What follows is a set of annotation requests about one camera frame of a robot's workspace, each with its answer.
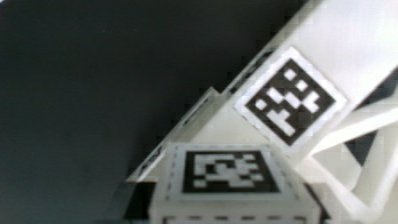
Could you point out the white tagged cube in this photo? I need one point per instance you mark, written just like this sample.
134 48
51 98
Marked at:
228 185

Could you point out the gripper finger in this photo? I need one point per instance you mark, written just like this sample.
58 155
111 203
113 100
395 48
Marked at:
138 195

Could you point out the white chair back frame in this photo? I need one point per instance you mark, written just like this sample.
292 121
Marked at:
294 107

